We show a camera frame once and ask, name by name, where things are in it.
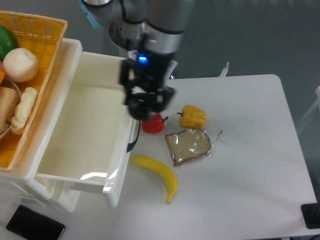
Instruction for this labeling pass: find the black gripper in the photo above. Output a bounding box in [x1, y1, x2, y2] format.
[119, 51, 175, 113]

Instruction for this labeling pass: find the dark purple mangosteen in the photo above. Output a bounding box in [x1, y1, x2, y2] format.
[128, 98, 155, 122]

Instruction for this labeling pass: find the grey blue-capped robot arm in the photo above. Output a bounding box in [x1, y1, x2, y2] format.
[78, 0, 194, 121]

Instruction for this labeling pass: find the open upper white drawer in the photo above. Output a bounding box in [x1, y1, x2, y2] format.
[36, 52, 134, 208]

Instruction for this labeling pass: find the white plastic drawer cabinet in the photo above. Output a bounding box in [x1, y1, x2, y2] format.
[0, 38, 83, 213]

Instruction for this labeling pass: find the red bell pepper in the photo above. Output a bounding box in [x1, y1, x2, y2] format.
[141, 113, 169, 134]

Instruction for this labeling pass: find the yellow bell pepper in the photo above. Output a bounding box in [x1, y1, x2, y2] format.
[177, 105, 207, 128]

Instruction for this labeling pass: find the wrapped bread slice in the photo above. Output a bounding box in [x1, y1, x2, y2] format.
[165, 128, 223, 167]

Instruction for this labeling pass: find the yellow banana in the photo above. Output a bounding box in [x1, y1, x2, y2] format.
[129, 155, 178, 204]

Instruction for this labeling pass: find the orange woven basket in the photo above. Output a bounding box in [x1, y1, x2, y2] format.
[0, 10, 69, 172]

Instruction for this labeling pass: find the white round bun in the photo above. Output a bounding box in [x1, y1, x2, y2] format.
[3, 48, 39, 83]

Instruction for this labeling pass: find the cream peanut-shaped toy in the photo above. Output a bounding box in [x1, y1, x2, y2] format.
[11, 87, 38, 135]

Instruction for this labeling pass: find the beige potato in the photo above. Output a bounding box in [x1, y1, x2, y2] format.
[0, 86, 20, 134]

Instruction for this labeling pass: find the green pepper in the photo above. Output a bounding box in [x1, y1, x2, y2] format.
[0, 25, 20, 61]

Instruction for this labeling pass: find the black smartphone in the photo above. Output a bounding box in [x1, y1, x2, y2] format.
[6, 205, 66, 240]

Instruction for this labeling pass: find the black device at edge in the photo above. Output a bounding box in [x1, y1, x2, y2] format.
[300, 203, 320, 229]

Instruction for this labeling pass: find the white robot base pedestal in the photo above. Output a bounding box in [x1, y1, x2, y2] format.
[108, 19, 179, 81]

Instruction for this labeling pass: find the black drawer handle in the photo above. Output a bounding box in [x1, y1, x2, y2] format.
[126, 120, 141, 153]

